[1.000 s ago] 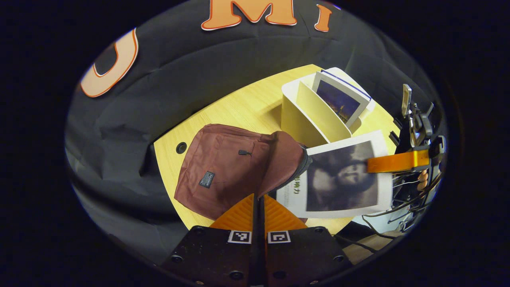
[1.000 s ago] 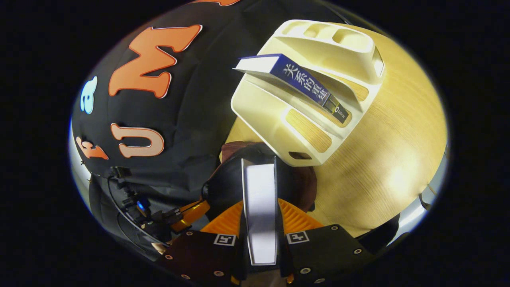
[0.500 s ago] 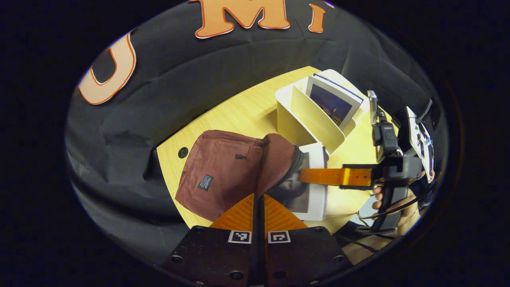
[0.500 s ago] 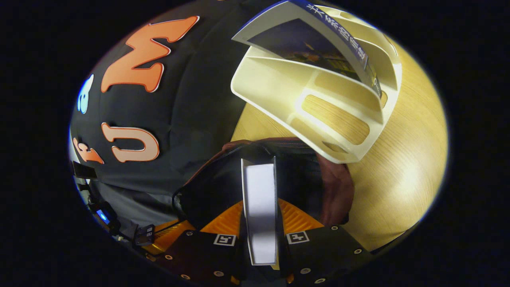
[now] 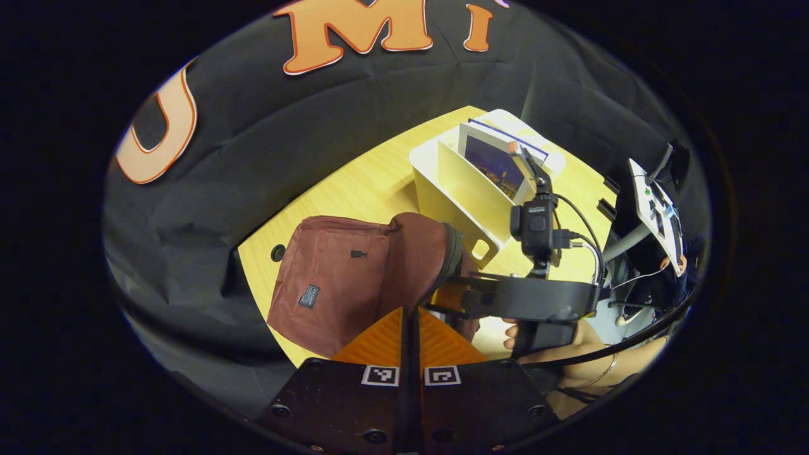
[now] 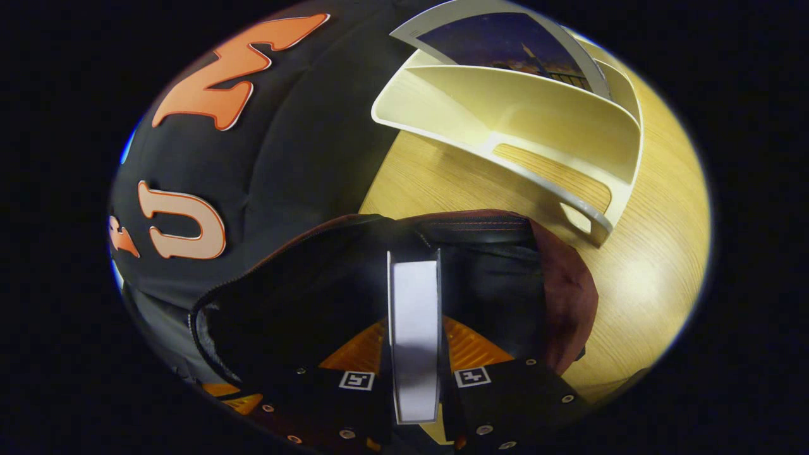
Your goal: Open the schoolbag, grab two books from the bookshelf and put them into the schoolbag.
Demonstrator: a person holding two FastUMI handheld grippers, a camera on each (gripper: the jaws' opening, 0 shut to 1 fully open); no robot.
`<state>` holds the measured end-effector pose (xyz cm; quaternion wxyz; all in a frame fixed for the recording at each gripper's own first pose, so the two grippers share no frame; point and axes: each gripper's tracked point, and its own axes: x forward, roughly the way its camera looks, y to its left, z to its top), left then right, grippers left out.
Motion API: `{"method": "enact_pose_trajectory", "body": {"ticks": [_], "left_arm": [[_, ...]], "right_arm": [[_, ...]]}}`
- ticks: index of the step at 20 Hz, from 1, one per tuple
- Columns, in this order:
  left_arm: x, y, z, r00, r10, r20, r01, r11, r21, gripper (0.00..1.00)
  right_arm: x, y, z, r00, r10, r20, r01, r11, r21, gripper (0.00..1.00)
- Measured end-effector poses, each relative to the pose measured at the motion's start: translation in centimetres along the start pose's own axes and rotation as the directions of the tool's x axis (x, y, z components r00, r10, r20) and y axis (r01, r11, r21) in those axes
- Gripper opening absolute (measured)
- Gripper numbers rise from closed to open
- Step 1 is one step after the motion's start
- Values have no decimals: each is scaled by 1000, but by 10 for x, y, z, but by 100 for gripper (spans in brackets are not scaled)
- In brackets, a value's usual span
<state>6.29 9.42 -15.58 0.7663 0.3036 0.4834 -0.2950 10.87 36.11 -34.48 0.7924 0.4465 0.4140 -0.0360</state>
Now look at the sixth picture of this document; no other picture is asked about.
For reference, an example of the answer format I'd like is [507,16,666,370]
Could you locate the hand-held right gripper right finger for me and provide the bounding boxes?
[439,316,596,454]

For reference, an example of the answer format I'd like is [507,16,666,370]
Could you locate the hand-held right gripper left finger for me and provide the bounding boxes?
[253,316,394,454]

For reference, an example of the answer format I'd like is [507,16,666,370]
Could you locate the white portrait cover book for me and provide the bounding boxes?
[387,248,443,425]

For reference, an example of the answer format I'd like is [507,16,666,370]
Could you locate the maroon schoolbag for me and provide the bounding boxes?
[188,210,600,405]

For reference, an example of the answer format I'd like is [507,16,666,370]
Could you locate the white plastic bookshelf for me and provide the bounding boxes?
[371,49,645,248]

